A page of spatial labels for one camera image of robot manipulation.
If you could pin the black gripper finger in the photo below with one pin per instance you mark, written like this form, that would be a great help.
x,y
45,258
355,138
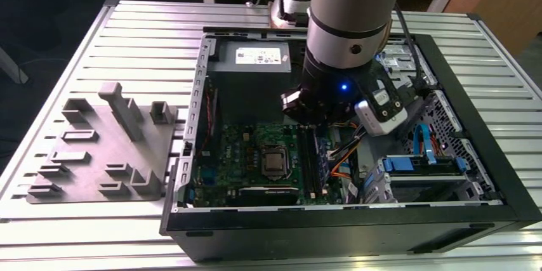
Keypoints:
x,y
292,102

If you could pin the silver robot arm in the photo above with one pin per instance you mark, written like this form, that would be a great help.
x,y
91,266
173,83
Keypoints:
x,y
351,14

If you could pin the grey power supply unit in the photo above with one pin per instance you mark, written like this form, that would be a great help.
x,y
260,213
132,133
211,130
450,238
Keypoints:
x,y
250,93

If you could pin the green motherboard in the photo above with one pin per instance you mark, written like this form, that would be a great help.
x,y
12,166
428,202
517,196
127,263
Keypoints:
x,y
236,144

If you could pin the silver CPU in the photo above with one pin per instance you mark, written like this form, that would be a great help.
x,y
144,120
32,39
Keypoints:
x,y
274,161

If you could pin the silver drive cage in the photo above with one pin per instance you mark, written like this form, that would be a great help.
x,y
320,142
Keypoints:
x,y
402,61

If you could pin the blue disk carrier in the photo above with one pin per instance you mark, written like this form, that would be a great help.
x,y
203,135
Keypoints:
x,y
402,164

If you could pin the black graphics card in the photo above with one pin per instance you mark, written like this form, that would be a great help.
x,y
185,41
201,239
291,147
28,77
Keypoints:
x,y
267,196

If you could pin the black PC case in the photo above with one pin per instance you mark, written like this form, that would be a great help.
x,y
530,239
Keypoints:
x,y
296,236

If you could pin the grey parts rack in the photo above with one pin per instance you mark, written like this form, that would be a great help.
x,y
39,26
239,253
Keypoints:
x,y
105,144

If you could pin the grey chair base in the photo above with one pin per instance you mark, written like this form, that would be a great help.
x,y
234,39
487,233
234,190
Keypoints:
x,y
12,64

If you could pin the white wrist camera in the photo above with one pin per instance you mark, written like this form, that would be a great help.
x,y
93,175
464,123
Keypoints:
x,y
380,115

